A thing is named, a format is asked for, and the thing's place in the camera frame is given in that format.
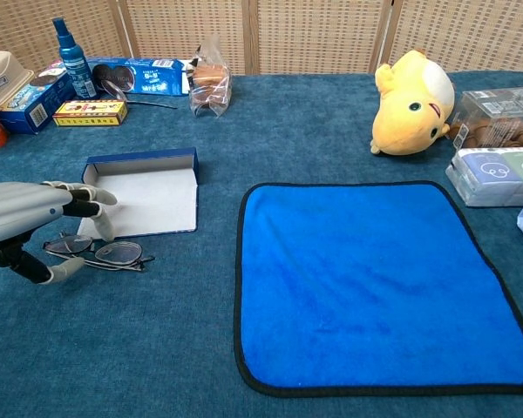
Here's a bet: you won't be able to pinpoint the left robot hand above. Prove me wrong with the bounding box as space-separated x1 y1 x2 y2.
0 180 119 287

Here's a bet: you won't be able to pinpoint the thin-framed eyeglasses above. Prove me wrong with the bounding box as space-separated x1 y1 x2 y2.
42 233 156 273

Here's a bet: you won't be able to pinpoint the blue glasses case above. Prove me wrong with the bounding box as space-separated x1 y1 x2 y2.
76 146 200 241

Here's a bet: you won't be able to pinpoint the short blue Oreo box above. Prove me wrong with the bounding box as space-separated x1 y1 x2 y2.
0 60 76 135

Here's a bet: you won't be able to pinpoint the small yellow red box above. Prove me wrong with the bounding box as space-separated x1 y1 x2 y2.
52 99 129 128

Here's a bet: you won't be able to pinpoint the beige lunch box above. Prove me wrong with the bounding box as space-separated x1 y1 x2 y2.
0 50 35 110

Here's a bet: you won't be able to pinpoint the metal spoon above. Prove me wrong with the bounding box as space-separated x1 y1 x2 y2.
98 78 179 111

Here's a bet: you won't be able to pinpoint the blue spray bottle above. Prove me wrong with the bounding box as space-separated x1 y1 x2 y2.
51 17 98 99

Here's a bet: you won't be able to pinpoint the long blue Oreo box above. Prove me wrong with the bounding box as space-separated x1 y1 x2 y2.
85 57 197 97

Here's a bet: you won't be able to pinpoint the teal tablecloth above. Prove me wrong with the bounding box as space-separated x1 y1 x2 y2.
0 69 523 418

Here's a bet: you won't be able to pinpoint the bread in clear bag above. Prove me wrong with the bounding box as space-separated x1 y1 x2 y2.
187 33 234 119

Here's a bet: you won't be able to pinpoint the wicker folding screen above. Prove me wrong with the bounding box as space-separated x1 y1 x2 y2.
0 0 523 76

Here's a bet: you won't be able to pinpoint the blue microfiber cloth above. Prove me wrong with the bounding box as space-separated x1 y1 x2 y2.
233 179 523 398

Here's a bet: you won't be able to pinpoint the yellow plush toy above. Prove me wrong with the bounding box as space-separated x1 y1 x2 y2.
369 48 457 157

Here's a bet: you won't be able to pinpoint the multicolour tissue pack row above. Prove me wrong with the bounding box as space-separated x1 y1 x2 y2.
445 146 523 208

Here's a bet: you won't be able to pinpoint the clear box brown snacks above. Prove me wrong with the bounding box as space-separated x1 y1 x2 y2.
448 86 523 152

